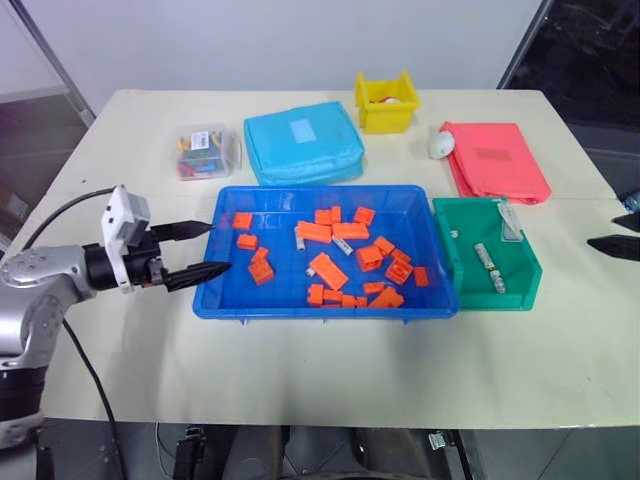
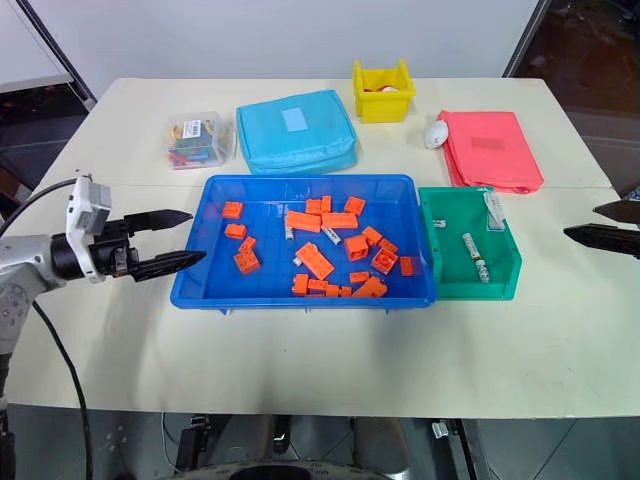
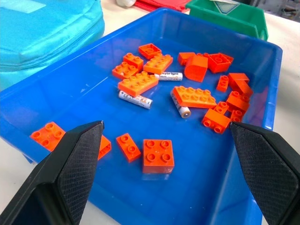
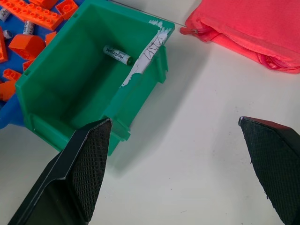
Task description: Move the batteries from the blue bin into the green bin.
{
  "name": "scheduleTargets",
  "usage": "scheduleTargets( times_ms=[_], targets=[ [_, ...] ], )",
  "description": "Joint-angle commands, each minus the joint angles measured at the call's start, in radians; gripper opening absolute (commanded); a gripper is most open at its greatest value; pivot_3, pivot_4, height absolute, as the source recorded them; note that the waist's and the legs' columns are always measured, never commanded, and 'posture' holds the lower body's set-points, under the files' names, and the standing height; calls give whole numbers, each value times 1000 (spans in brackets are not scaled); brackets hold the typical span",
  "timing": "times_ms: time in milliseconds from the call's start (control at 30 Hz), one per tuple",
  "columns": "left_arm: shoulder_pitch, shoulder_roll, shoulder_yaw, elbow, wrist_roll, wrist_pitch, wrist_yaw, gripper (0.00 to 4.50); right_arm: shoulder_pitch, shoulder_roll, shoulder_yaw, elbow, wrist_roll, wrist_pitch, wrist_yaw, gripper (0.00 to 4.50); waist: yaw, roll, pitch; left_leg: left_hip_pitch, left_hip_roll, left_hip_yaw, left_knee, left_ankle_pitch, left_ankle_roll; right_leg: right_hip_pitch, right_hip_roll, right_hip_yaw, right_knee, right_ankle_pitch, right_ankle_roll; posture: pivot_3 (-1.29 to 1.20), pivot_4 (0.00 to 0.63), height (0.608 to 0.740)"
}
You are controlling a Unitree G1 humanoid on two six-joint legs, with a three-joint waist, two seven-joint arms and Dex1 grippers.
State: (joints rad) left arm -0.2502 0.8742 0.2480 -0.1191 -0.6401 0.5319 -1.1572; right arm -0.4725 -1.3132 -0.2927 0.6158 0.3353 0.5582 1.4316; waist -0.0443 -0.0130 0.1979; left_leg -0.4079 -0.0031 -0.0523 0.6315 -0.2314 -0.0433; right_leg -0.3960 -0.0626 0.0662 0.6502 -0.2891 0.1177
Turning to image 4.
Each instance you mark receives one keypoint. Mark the pink mesh zipper pouch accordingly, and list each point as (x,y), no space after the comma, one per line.
(253,28)

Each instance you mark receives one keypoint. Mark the orange plastic building brick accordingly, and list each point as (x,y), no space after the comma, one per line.
(30,12)

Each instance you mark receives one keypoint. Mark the green plastic storage bin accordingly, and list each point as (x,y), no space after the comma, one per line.
(77,77)

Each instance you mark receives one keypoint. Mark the red two-stud toy brick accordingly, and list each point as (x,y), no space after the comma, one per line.
(11,75)

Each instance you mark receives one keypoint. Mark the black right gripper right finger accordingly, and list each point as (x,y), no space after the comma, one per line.
(276,164)

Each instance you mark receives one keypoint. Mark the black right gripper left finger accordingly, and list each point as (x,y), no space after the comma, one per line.
(70,168)

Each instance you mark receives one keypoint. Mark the torn white paper label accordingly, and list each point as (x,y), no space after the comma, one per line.
(146,55)

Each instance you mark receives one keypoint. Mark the blue plastic tray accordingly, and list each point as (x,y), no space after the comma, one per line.
(10,112)

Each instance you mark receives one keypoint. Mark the white battery with green print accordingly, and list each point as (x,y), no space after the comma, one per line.
(28,27)
(7,34)
(116,54)
(4,14)

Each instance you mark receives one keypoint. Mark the red sloped plastic building brick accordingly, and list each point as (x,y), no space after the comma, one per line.
(25,47)

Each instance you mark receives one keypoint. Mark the upside-down red plastic building brick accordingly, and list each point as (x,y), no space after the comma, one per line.
(66,8)

